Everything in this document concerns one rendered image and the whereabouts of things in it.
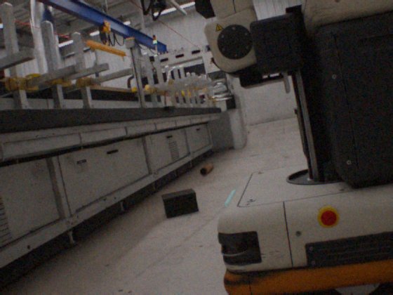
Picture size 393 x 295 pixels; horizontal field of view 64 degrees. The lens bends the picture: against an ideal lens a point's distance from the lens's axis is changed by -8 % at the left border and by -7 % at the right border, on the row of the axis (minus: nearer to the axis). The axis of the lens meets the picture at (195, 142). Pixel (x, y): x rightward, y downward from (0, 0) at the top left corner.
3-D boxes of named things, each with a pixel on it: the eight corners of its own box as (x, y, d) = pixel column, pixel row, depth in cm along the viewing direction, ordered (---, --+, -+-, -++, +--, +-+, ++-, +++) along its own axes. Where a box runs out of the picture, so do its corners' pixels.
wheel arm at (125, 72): (133, 76, 173) (132, 67, 173) (130, 75, 170) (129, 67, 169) (64, 94, 184) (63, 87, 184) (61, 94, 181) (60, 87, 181)
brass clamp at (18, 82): (39, 89, 134) (37, 78, 134) (16, 88, 121) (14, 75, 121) (28, 93, 136) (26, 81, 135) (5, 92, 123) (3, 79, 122)
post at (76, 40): (95, 119, 176) (80, 32, 174) (92, 120, 173) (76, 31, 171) (90, 121, 177) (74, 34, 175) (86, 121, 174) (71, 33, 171)
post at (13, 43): (30, 119, 128) (12, 3, 126) (24, 119, 125) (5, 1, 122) (24, 120, 129) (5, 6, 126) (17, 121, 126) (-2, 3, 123)
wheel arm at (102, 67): (110, 71, 149) (108, 62, 149) (107, 71, 146) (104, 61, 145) (35, 93, 160) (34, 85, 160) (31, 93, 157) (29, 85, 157)
